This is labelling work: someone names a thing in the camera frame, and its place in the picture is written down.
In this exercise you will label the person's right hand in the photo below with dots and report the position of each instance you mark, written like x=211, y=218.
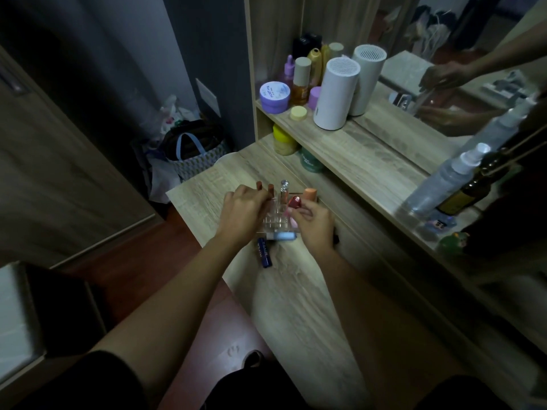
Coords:
x=317, y=228

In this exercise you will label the person's left hand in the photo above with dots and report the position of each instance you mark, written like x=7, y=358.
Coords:
x=240, y=217

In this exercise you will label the person's left fingers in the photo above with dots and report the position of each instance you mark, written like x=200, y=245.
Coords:
x=250, y=194

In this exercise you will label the person's right thumb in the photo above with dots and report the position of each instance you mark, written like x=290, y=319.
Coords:
x=295, y=214

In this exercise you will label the red lipstick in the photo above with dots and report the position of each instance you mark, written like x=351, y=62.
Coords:
x=294, y=202

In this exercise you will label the clear acrylic lipstick organizer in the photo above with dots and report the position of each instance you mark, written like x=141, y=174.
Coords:
x=277, y=219

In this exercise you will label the person's left forearm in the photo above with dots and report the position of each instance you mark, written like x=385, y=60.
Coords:
x=171, y=307

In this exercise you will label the person's right forearm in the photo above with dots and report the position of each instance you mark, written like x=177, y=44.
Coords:
x=367, y=320

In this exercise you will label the orange lipstick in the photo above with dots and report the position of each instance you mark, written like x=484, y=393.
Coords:
x=310, y=193

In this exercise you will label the light blue cosmetic tube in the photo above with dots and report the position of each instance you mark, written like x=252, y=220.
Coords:
x=281, y=236

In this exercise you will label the clear silver lip gloss tube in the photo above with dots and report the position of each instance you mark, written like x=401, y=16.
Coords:
x=284, y=189

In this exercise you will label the dark blue cosmetic tube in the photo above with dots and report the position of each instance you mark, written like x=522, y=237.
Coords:
x=264, y=252

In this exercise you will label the green jar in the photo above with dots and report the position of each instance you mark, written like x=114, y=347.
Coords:
x=311, y=160

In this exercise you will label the patterned tote bag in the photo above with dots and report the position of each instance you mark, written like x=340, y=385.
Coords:
x=194, y=153

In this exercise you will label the wooden vanity shelf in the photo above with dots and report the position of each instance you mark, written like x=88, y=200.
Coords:
x=376, y=166

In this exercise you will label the small yellow round jar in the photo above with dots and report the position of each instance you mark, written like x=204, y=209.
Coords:
x=298, y=113

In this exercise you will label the purple cream jar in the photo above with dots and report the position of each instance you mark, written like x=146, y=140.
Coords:
x=274, y=97

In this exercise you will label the white plastic bag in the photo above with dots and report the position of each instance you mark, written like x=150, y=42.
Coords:
x=171, y=116

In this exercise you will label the small purple jar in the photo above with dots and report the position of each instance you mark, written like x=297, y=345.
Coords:
x=314, y=98

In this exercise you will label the amber bottle with beige cap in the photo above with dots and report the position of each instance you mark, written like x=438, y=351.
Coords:
x=301, y=81

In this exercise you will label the white cylindrical appliance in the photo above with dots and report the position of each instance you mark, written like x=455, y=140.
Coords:
x=336, y=93

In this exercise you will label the pink dropper bottle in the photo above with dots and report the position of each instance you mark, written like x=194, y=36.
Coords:
x=289, y=70

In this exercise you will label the yellow lotion bottle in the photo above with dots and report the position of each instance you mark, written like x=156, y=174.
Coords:
x=315, y=66

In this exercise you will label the clear spray bottle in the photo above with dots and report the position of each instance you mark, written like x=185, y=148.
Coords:
x=444, y=180

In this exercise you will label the black cosmetic bottle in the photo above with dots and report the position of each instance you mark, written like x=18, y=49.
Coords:
x=305, y=44

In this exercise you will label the small green figurine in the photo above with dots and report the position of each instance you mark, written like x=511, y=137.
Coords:
x=454, y=243

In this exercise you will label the dark amber glass bottle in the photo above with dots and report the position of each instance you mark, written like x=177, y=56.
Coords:
x=470, y=192

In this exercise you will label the person's black shorts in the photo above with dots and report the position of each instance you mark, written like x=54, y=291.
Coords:
x=256, y=386

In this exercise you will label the wooden wardrobe door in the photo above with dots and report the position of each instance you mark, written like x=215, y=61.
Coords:
x=60, y=175

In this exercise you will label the black chair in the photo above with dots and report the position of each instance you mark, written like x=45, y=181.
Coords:
x=64, y=311

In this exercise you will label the person's black right sleeve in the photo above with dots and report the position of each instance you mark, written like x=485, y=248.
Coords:
x=461, y=394

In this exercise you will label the person's black sleeve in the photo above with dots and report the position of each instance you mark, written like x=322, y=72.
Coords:
x=461, y=394
x=85, y=386

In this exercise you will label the person's black left sleeve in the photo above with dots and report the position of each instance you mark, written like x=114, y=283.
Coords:
x=85, y=386

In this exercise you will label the white wall plate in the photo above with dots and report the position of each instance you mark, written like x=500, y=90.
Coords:
x=208, y=97

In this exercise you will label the wall mirror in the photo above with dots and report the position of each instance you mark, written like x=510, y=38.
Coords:
x=448, y=46

